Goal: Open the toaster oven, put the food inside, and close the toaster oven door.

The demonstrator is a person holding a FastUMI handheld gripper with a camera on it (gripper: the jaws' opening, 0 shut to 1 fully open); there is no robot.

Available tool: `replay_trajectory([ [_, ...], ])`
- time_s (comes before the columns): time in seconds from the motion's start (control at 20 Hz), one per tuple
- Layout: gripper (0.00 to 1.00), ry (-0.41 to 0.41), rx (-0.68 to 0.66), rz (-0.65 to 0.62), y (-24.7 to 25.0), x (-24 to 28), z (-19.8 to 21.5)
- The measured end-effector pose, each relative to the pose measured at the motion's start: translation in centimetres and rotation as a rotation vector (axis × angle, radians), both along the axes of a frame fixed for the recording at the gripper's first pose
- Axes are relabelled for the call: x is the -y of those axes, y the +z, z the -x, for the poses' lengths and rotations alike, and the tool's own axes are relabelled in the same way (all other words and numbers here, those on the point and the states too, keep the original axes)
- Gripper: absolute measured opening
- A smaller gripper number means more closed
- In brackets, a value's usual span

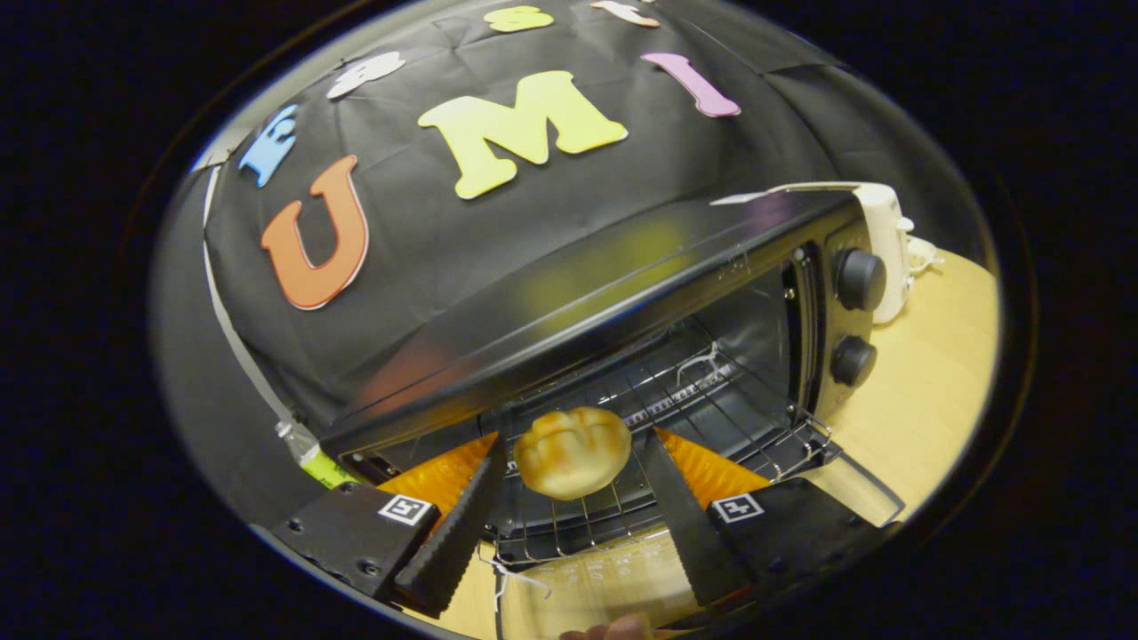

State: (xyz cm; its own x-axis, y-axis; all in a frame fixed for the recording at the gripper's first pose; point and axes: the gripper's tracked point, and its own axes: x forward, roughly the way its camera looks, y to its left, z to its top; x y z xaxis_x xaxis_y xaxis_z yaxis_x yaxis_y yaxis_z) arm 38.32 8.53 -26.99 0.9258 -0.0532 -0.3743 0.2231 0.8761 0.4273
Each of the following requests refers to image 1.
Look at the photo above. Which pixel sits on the black backdrop cloth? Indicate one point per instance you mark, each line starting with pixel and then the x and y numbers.
pixel 427 258

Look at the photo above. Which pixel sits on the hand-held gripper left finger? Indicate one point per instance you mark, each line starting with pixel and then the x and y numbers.
pixel 458 533

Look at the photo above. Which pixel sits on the round golden bread bun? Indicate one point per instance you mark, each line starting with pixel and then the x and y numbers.
pixel 573 453

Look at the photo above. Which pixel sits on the green label plastic bottle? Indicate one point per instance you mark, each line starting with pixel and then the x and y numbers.
pixel 324 464

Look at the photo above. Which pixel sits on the white pop-up toaster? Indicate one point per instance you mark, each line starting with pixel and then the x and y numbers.
pixel 889 222

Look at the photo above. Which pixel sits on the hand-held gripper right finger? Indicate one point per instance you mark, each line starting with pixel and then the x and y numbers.
pixel 693 533

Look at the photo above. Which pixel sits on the black toaster oven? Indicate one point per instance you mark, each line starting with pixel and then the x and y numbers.
pixel 578 302

